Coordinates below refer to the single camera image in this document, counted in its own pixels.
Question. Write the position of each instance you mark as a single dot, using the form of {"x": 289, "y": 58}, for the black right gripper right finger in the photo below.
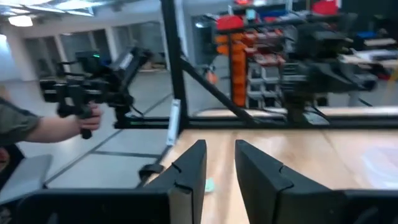
{"x": 264, "y": 186}

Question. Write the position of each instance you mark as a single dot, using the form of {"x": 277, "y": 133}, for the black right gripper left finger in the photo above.
{"x": 189, "y": 174}

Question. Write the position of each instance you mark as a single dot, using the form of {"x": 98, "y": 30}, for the person's forearm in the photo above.
{"x": 53, "y": 129}

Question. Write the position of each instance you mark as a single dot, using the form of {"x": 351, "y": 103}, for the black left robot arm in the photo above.
{"x": 317, "y": 71}

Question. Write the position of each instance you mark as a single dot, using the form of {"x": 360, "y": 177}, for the red storage bin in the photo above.
{"x": 325, "y": 7}

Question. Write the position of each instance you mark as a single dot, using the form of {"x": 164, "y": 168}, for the small teal paper packet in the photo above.
{"x": 210, "y": 185}

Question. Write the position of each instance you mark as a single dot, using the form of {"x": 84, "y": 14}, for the black table clamp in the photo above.
{"x": 150, "y": 170}

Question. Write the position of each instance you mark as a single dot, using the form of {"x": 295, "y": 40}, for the white label strip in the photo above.
{"x": 173, "y": 124}

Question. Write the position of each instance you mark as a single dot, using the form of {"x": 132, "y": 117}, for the person's hand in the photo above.
{"x": 91, "y": 119}

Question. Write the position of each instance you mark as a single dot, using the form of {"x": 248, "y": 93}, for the storage rack with orange bins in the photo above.
{"x": 245, "y": 62}

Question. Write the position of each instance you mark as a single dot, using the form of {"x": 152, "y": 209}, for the background work desk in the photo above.
{"x": 373, "y": 57}

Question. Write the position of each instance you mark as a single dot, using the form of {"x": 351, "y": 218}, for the ceiling light panel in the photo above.
{"x": 20, "y": 20}

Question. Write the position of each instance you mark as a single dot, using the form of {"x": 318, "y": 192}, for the black frame horizontal rail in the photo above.
{"x": 236, "y": 122}

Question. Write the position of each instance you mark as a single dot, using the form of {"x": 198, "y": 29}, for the black frame diagonal brace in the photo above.
{"x": 217, "y": 93}

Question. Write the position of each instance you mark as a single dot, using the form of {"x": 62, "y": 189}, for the black frame upright post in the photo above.
{"x": 173, "y": 62}

